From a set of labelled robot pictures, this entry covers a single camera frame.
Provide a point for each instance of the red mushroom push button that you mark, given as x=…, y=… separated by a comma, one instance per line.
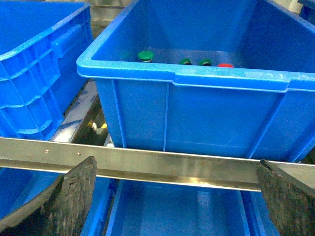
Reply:
x=227, y=65

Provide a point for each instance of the green mushroom push button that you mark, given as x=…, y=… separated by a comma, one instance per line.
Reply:
x=145, y=56

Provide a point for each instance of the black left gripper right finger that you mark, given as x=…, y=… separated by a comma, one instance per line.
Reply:
x=290, y=202

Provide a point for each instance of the lower blue bin left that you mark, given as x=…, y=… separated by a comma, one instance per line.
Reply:
x=18, y=187

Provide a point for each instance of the blue plastic bin with buttons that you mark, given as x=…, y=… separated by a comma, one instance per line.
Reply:
x=263, y=108

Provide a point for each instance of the lower blue bin centre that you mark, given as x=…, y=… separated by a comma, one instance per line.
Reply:
x=153, y=209

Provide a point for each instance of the steel shelf front rail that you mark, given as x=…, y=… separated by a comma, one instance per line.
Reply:
x=131, y=164

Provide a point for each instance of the steel roller track divider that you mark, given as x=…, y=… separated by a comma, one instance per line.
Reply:
x=79, y=118

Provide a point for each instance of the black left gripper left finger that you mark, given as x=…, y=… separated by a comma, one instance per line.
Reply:
x=59, y=210

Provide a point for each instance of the ribbed blue plastic crate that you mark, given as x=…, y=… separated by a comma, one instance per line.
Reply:
x=40, y=42

